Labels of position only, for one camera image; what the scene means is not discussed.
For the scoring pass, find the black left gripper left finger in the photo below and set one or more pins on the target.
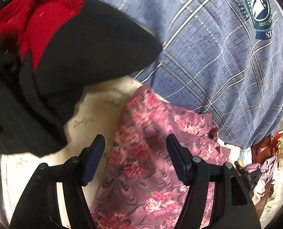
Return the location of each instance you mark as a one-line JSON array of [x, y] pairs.
[[54, 189]]

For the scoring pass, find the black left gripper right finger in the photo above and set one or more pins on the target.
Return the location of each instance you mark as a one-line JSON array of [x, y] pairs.
[[232, 204]]

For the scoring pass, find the purple floral shirt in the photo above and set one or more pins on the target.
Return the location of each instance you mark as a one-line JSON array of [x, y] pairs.
[[141, 188]]

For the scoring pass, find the lilac cloth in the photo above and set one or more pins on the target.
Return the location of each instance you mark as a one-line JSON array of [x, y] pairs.
[[267, 170]]

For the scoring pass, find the cream floral cloth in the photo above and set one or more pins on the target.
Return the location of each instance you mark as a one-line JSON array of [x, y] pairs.
[[97, 112]]

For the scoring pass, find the blue plaid blanket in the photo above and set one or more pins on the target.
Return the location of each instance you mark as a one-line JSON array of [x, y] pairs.
[[223, 57]]

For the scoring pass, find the black and red sweater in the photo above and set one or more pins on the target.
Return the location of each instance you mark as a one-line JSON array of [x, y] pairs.
[[49, 51]]

